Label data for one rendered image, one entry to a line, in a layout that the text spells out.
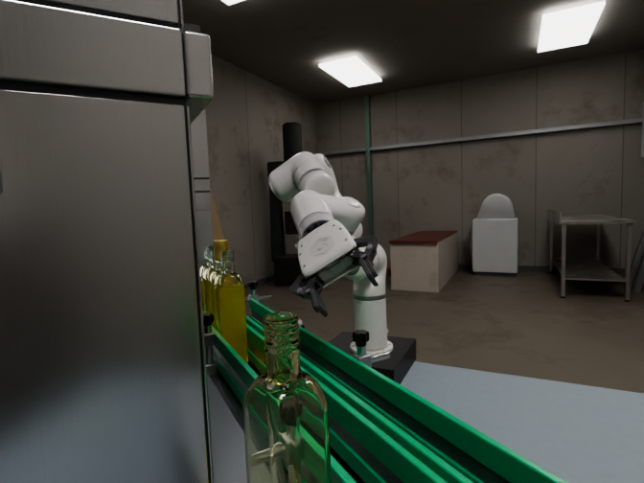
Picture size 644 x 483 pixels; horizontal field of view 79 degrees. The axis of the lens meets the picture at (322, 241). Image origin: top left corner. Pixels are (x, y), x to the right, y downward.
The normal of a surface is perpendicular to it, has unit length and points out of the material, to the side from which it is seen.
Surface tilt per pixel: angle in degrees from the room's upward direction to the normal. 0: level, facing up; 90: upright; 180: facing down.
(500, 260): 90
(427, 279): 90
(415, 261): 90
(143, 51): 90
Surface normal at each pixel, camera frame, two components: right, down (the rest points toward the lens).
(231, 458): -0.04, -1.00
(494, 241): -0.44, 0.09
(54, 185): 0.47, 0.06
